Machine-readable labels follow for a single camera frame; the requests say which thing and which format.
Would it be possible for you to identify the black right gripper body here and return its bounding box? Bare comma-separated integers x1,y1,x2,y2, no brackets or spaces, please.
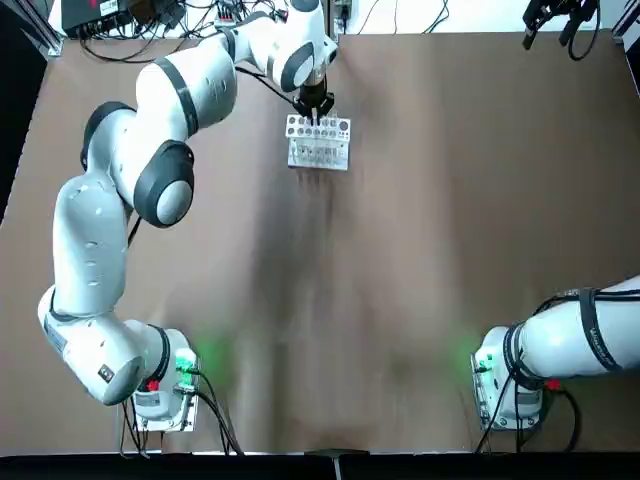
532,0,596,12

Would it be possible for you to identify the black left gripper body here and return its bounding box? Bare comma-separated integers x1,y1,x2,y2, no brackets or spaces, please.
299,85,327,107

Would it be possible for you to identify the white test tube rack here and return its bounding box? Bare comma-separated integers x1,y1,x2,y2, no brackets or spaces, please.
283,113,354,173

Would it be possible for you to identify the black power adapter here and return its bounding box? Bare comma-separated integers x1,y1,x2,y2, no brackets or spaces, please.
158,2,184,29

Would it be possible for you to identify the black electronics box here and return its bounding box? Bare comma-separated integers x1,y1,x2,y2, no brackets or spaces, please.
62,0,134,39

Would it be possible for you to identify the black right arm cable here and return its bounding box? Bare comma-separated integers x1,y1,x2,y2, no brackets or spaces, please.
568,0,602,62

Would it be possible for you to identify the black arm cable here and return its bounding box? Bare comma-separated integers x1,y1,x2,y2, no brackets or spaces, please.
127,64,301,249
568,0,602,62

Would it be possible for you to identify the aluminium frame profile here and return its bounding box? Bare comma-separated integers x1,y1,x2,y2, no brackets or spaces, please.
333,0,354,36
327,448,349,480
612,8,640,51
37,19,65,57

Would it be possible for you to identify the black table cable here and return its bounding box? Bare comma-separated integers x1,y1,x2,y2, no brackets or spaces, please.
419,0,452,35
349,0,402,34
80,33,202,65

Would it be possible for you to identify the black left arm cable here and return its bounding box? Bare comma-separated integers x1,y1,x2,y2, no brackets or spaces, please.
127,64,301,249

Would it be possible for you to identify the black base cable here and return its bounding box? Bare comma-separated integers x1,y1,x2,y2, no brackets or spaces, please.
514,387,584,454
474,369,516,454
189,367,246,457
118,399,151,459

